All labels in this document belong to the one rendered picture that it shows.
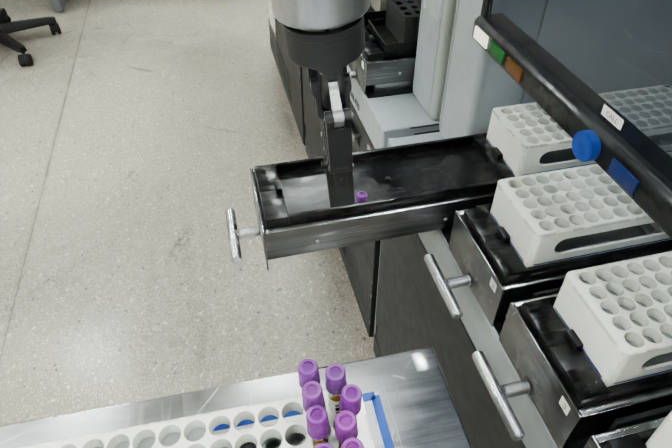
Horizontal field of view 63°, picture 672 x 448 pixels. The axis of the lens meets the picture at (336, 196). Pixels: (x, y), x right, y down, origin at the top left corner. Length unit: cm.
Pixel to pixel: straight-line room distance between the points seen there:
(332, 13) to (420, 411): 35
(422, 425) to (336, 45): 34
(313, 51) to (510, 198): 30
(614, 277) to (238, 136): 186
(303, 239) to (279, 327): 90
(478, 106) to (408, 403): 48
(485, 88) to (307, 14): 42
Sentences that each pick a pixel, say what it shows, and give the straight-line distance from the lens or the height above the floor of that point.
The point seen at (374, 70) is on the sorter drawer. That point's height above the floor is 79.
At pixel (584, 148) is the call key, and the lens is 57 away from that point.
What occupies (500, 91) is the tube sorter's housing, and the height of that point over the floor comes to 87.
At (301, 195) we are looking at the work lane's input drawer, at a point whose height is 80.
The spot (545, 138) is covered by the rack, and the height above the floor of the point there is 86.
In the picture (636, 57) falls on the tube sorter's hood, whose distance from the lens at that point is 55.
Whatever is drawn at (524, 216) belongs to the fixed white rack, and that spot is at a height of 86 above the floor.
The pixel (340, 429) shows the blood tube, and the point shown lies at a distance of 39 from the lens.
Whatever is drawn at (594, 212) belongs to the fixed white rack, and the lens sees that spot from 69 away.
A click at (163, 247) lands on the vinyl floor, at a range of 187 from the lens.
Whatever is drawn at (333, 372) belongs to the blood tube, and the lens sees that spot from 41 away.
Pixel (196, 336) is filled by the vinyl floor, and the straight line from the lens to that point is 162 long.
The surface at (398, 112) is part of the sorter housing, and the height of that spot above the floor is 73.
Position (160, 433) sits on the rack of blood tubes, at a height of 88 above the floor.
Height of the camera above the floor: 129
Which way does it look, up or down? 41 degrees down
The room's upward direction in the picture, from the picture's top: straight up
